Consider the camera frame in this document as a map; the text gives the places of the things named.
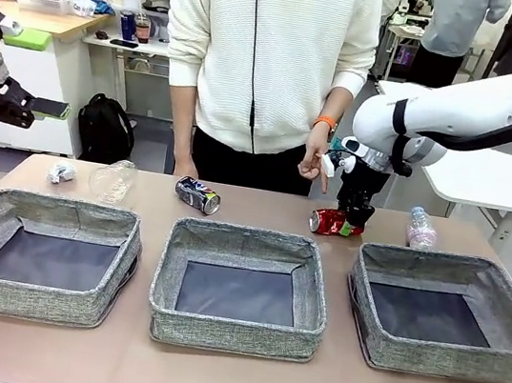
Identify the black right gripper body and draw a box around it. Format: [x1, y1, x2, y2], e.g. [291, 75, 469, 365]
[337, 158, 394, 210]

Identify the crushed red drink can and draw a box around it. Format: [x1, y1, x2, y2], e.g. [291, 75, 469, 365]
[307, 205, 367, 241]

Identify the small bottle pink label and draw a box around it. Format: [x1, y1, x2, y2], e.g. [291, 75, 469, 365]
[403, 204, 442, 253]

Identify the person's left forearm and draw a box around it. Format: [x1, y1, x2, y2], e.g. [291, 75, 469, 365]
[315, 83, 356, 126]

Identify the person's right forearm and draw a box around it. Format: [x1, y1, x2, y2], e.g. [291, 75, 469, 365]
[159, 82, 205, 164]

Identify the person's left hand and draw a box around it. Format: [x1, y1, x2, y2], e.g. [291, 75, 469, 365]
[294, 126, 339, 196]

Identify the person's right hand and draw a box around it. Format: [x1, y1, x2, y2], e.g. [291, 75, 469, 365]
[172, 154, 202, 180]

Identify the wooden top table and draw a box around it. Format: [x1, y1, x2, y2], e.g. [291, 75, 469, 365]
[0, 0, 114, 48]

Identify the orange wrist watch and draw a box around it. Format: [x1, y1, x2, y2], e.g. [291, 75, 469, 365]
[312, 113, 339, 133]

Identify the blue cloth bag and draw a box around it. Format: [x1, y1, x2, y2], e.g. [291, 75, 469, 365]
[72, 0, 118, 20]

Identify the crumpled white paper ball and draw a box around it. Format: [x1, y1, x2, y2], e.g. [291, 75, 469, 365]
[46, 159, 79, 189]

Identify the black backpack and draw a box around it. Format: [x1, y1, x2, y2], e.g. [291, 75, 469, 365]
[72, 90, 142, 168]

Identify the black smartphone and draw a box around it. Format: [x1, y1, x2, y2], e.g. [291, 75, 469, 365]
[109, 37, 140, 50]

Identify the tall blue drink can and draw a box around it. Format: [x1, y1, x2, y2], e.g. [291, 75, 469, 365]
[116, 9, 138, 42]

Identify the cup with dark drink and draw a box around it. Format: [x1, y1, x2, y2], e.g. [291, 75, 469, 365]
[132, 13, 154, 45]

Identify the white desk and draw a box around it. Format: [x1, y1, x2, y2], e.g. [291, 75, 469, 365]
[73, 29, 174, 120]

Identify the white table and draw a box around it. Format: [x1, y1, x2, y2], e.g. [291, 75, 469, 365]
[354, 77, 512, 262]

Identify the crushed blue Pepsi can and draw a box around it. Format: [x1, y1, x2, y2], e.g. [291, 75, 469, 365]
[172, 173, 225, 218]

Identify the person in white sweater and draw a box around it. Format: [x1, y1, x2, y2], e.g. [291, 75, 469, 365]
[142, 0, 387, 206]

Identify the grey fabric basket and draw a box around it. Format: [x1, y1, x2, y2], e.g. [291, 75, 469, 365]
[141, 213, 340, 368]
[335, 237, 512, 383]
[0, 185, 149, 335]

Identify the person in light blue shirt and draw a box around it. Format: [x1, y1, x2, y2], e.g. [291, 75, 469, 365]
[414, 0, 512, 98]

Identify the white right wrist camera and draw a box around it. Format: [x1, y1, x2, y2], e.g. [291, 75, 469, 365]
[318, 132, 367, 183]

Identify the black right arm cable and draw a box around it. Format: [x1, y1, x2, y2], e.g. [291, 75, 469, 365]
[382, 72, 512, 195]

